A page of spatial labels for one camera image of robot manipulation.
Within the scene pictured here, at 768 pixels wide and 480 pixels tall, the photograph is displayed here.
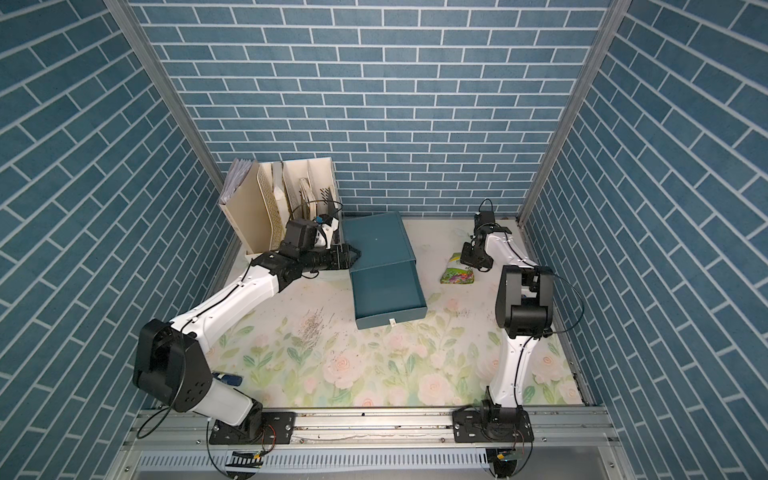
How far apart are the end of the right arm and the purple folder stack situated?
72 centimetres

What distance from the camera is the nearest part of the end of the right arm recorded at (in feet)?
2.51

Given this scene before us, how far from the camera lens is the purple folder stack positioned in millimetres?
866

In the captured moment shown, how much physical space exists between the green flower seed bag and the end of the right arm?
37 mm

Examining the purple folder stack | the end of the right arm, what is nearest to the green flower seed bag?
the end of the right arm

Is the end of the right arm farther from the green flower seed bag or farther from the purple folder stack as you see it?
the purple folder stack

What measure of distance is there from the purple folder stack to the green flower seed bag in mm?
723

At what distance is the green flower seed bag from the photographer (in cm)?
98
